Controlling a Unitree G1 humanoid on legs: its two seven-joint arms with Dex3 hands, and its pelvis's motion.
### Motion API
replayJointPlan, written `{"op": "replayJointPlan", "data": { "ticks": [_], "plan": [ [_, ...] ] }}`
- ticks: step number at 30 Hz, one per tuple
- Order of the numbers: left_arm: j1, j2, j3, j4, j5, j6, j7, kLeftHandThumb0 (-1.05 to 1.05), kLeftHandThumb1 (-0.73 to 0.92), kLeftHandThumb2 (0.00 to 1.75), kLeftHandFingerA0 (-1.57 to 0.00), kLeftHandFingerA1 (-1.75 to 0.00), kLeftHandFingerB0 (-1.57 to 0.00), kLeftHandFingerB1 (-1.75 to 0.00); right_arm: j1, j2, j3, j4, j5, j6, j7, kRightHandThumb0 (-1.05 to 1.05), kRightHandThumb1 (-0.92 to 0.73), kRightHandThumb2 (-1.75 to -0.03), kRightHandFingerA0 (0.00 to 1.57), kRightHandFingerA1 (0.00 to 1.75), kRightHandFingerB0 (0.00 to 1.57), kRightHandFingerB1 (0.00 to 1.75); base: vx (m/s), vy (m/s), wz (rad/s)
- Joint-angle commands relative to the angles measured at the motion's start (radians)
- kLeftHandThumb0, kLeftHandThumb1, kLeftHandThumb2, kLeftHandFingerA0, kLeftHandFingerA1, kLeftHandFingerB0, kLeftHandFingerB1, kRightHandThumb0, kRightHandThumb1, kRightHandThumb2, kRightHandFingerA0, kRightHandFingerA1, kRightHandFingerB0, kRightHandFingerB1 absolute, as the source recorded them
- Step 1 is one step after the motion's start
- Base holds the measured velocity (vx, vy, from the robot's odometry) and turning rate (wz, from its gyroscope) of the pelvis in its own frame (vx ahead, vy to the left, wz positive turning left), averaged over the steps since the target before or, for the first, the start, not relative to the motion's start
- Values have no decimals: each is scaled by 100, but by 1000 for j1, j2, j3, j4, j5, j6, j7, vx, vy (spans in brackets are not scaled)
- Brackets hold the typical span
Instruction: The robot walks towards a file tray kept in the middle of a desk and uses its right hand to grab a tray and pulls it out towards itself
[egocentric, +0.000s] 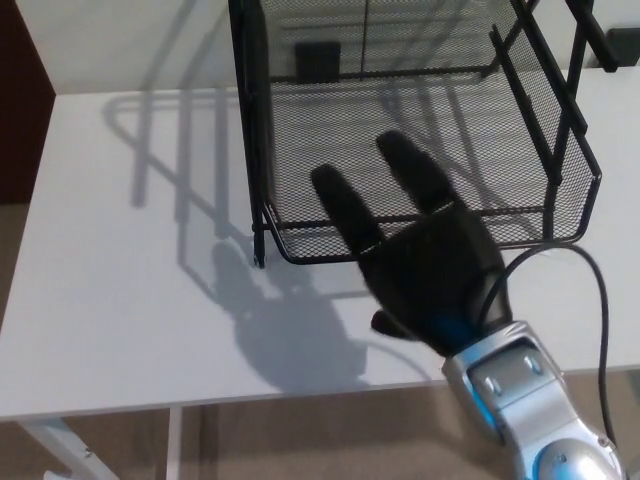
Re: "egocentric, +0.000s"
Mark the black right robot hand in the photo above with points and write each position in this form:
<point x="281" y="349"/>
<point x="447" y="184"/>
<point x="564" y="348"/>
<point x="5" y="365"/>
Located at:
<point x="435" y="270"/>

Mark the black mesh file tray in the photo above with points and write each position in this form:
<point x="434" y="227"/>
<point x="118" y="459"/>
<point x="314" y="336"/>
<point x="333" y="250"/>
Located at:
<point x="320" y="130"/>

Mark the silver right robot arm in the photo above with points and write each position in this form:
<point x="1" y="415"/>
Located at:
<point x="520" y="400"/>

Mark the dark grey box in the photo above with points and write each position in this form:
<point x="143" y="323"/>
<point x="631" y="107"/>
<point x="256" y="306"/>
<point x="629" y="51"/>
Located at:
<point x="625" y="47"/>

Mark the dark brown wooden cabinet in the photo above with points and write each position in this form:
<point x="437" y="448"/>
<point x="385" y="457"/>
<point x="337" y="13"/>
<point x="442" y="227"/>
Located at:
<point x="20" y="100"/>

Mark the black metal file rack frame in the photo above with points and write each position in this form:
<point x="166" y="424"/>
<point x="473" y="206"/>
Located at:
<point x="256" y="150"/>

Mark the black square wall socket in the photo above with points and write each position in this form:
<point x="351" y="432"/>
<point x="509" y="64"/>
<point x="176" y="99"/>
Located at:
<point x="318" y="61"/>

